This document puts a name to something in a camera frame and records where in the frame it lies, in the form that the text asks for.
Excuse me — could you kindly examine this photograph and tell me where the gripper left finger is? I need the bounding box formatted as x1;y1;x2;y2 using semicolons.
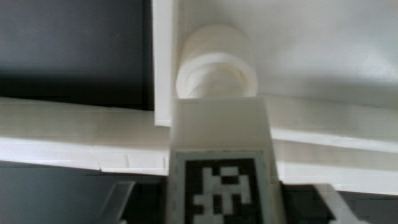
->
95;181;164;224

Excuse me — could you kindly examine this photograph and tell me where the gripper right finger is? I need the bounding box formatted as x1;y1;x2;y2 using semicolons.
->
282;184;355;224

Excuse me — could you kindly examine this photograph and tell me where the white table leg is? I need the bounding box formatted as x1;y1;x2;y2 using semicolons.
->
164;53;285;224

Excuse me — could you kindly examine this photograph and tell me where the white square tabletop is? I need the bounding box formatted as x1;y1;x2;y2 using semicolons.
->
152;0;398;153

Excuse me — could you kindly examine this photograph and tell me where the white L-shaped fence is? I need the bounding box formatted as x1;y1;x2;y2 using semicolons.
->
0;96;398;195

